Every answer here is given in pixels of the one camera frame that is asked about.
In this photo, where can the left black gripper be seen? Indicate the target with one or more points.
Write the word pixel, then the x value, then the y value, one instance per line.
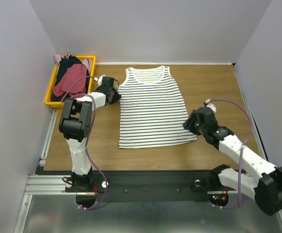
pixel 117 96

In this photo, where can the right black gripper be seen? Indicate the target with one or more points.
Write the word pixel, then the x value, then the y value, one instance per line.
pixel 190 122

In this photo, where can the black white striped tank top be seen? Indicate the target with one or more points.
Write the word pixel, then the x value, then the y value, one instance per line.
pixel 152 110

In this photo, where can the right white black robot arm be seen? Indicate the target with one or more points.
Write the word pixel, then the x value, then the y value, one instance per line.
pixel 256 178

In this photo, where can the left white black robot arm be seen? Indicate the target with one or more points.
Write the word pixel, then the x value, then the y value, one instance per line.
pixel 76 122

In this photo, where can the pale pink tank top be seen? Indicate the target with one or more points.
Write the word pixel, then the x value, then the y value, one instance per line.
pixel 69 60

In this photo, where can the maroon tank top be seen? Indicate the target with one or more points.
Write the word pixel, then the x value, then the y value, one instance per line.
pixel 72 82

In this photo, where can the dark navy tank top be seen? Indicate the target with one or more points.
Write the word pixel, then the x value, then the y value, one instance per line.
pixel 61 72

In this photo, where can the yellow plastic bin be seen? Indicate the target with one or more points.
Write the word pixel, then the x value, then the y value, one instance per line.
pixel 58 104

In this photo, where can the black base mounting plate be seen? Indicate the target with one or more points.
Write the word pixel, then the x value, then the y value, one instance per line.
pixel 130 186

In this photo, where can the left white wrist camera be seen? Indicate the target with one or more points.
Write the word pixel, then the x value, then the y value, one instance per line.
pixel 99 80

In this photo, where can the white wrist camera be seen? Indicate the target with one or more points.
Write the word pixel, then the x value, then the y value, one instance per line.
pixel 99 80
pixel 208 103

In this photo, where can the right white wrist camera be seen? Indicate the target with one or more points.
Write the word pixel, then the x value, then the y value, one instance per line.
pixel 208 103

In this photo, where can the aluminium extrusion frame rail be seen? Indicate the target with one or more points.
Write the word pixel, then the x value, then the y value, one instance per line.
pixel 45 205

